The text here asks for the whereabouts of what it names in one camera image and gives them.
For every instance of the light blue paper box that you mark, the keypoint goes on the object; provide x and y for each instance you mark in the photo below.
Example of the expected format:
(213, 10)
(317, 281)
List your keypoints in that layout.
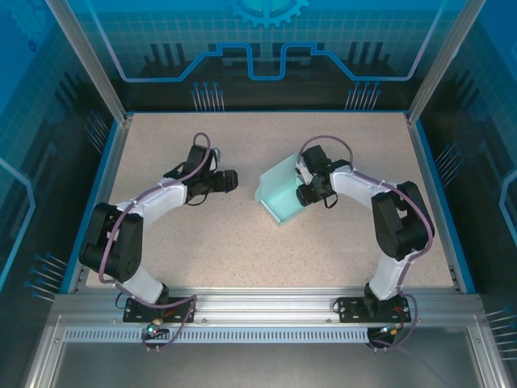
(282, 202)

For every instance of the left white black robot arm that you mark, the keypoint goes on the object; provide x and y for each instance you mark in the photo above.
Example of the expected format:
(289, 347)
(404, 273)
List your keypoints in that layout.
(157, 202)

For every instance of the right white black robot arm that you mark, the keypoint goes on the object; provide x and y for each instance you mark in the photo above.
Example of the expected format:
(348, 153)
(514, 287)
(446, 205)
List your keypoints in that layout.
(359, 186)

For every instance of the blue printed back panel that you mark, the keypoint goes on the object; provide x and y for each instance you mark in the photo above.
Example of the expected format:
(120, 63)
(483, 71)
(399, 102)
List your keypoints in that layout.
(262, 32)

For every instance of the blue printed side panel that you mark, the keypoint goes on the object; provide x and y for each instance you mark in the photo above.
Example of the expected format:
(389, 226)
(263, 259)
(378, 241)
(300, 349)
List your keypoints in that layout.
(36, 121)
(484, 141)

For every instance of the aluminium side rail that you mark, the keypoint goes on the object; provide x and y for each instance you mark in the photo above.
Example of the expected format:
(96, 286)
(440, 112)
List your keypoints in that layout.
(103, 186)
(434, 161)

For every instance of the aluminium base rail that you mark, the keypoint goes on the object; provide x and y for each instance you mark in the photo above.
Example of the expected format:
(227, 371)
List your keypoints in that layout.
(262, 307)

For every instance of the aluminium frame post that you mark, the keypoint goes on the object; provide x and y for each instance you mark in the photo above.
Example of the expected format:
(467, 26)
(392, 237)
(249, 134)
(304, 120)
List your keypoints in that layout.
(440, 68)
(93, 68)

